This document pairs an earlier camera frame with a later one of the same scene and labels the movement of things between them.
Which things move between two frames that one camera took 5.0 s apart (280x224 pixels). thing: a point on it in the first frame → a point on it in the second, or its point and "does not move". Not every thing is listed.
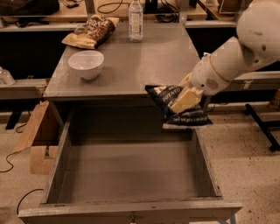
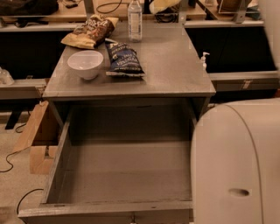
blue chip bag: x=192 y=115 → x=124 y=61
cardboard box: x=41 y=139 does not move
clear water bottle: x=136 y=25 does not move
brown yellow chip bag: x=96 y=30 does not move
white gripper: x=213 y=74 → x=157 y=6
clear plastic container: x=5 y=77 does not move
